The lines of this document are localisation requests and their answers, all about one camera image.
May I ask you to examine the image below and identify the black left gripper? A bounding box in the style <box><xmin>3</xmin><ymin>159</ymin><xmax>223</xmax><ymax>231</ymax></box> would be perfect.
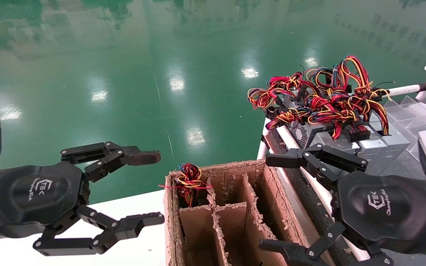
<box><xmin>0</xmin><ymin>141</ymin><xmax>165</xmax><ymax>256</ymax></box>

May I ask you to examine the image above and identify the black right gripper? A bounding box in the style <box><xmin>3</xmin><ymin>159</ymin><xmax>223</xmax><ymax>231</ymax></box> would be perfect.
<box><xmin>259</xmin><ymin>143</ymin><xmax>426</xmax><ymax>266</ymax></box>

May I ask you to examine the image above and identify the grey power supply with wires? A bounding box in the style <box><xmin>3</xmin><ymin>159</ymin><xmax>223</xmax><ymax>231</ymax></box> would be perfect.
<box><xmin>361</xmin><ymin>87</ymin><xmax>411</xmax><ymax>174</ymax></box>
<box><xmin>248</xmin><ymin>72</ymin><xmax>334</xmax><ymax>149</ymax></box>
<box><xmin>159</xmin><ymin>163</ymin><xmax>213</xmax><ymax>207</ymax></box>
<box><xmin>307</xmin><ymin>74</ymin><xmax>369</xmax><ymax>156</ymax></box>
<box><xmin>331</xmin><ymin>55</ymin><xmax>387</xmax><ymax>165</ymax></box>

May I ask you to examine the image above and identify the brown cardboard box with dividers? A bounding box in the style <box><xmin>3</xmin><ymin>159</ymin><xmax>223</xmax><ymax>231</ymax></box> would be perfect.
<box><xmin>163</xmin><ymin>160</ymin><xmax>321</xmax><ymax>266</ymax></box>

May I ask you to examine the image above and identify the clear plastic divider tray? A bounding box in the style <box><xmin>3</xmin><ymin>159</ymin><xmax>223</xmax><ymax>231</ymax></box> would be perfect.
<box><xmin>383</xmin><ymin>95</ymin><xmax>426</xmax><ymax>163</ymax></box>

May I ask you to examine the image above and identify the long white frame pipe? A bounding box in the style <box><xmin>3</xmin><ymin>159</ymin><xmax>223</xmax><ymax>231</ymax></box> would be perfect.
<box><xmin>277</xmin><ymin>126</ymin><xmax>371</xmax><ymax>262</ymax></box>

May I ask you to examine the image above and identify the short white frame pipe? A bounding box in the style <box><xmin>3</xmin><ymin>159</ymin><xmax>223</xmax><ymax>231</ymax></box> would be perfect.
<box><xmin>257</xmin><ymin>118</ymin><xmax>273</xmax><ymax>161</ymax></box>
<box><xmin>385</xmin><ymin>84</ymin><xmax>422</xmax><ymax>97</ymax></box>

